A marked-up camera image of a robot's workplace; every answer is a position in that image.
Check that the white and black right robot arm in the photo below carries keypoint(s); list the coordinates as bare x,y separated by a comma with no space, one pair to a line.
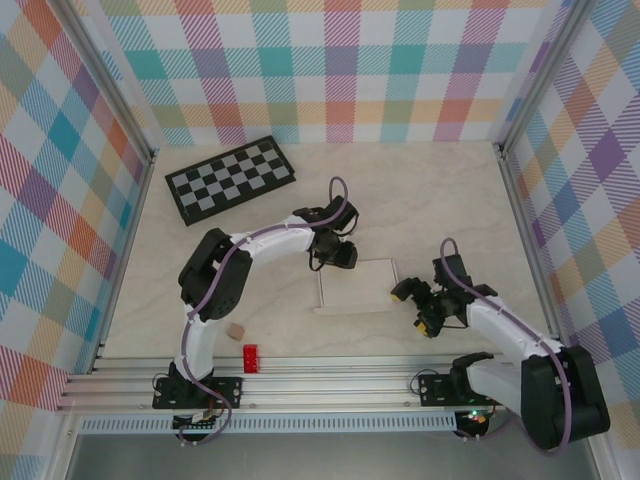
565,400

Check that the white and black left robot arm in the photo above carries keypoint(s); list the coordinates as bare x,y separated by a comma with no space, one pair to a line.
215,280

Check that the white paper box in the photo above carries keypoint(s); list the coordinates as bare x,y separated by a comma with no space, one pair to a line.
355,285

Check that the black and grey checkerboard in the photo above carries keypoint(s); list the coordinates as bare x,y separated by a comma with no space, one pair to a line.
230,180

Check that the aluminium corner post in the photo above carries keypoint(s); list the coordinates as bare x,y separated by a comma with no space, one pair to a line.
532,75
119,85

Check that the small wooden cube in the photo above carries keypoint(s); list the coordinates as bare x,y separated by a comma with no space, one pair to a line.
236,331

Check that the red toy brick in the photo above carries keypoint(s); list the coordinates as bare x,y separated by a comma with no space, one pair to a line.
251,358

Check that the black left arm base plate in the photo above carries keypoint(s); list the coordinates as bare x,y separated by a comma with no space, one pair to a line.
230,390

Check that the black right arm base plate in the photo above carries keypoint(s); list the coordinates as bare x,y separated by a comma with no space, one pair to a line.
435,390

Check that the aluminium rail frame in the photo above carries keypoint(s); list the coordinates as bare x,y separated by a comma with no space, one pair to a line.
325,387

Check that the small controller board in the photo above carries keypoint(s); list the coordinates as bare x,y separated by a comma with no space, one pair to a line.
475,420
200,425

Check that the aluminium side rail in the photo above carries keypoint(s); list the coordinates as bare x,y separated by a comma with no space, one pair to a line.
526,225
136,220

